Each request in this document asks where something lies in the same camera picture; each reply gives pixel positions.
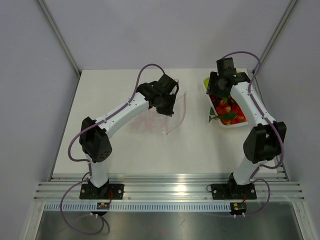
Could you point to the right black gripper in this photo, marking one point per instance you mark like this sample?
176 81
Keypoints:
211 89

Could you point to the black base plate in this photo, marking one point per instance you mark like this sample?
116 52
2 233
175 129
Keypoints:
111 191
224 191

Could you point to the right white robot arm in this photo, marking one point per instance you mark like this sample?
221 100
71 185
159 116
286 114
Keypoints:
241 176

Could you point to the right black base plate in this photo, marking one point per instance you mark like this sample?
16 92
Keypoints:
224 191

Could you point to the small circuit board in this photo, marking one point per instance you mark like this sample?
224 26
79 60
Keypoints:
103 205
238 208

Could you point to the left small circuit board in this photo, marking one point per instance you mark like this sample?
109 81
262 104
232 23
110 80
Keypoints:
103 205

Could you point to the right aluminium frame post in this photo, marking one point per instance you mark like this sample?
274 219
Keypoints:
292 4

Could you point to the green pear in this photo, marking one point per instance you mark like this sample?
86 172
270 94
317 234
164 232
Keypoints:
206 82

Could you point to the left aluminium frame post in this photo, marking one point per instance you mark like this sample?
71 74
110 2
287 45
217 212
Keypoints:
58 35

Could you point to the red strawberry with leaves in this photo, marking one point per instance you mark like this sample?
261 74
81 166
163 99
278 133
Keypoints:
224 102

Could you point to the dark grape bunch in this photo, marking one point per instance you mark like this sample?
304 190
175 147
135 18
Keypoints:
215 100

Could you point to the white plastic fruit basket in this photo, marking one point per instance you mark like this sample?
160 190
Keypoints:
227 124

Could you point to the aluminium frame post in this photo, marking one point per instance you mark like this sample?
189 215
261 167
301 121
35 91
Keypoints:
292 4
58 35

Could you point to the clear pink zip top bag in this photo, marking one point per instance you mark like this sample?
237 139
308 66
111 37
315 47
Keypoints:
152 122

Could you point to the right small circuit board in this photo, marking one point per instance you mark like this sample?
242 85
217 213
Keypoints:
238 208

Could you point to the aluminium mounting rail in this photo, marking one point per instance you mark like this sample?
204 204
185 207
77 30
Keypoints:
170 187

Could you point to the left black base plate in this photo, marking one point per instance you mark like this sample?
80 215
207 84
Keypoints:
111 191

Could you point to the white slotted cable duct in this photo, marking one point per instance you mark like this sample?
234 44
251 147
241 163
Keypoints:
219 207

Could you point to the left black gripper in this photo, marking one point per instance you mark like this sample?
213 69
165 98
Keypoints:
167 111

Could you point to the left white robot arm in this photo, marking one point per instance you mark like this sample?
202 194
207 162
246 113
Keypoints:
96 134

